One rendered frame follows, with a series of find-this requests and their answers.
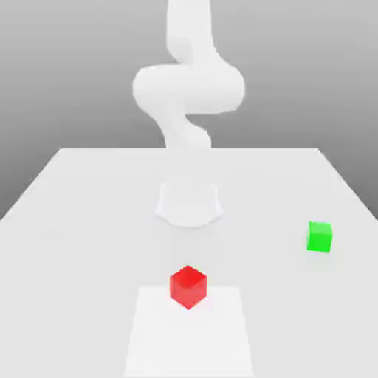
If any small red cube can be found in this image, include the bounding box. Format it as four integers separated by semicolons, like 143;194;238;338
169;264;208;311

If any small green cube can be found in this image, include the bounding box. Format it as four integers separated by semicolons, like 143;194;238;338
306;221;334;254

